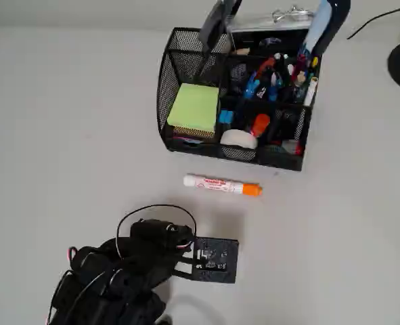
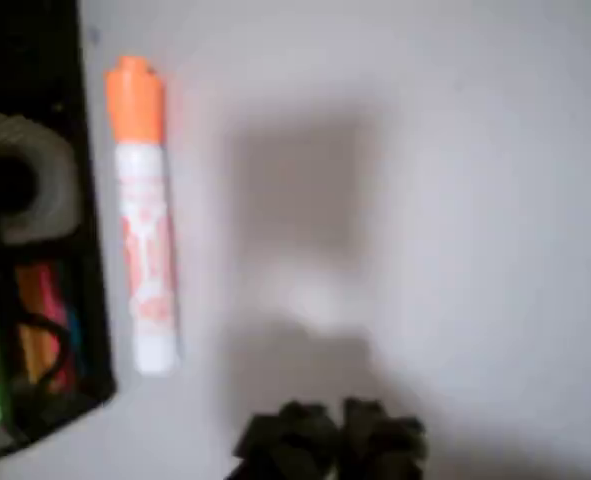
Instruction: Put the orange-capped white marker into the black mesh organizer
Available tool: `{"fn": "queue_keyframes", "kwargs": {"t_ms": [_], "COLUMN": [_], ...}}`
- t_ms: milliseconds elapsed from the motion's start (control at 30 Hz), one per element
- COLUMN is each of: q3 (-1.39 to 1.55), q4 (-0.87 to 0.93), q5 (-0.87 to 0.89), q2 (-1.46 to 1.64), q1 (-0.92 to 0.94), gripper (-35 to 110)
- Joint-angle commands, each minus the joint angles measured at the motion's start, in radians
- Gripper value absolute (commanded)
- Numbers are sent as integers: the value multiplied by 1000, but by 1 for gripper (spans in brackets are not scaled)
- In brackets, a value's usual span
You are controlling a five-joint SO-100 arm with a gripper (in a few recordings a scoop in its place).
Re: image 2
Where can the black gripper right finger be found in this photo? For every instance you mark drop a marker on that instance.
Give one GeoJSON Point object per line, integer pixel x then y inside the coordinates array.
{"type": "Point", "coordinates": [385, 440]}

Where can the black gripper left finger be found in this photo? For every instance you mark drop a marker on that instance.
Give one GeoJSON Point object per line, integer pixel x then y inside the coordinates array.
{"type": "Point", "coordinates": [285, 440]}

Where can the orange-capped glue stick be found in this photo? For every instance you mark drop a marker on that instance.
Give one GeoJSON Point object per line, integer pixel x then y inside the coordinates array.
{"type": "Point", "coordinates": [142, 200]}

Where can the black mesh desk organizer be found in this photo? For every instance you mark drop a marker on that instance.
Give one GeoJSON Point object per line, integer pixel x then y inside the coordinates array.
{"type": "Point", "coordinates": [91, 200]}

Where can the coloured sticky tab strips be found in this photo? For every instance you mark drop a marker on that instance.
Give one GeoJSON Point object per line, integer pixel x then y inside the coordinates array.
{"type": "Point", "coordinates": [35, 310]}

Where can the grey tape roll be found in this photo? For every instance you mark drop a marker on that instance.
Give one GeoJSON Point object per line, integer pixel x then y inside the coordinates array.
{"type": "Point", "coordinates": [60, 175]}

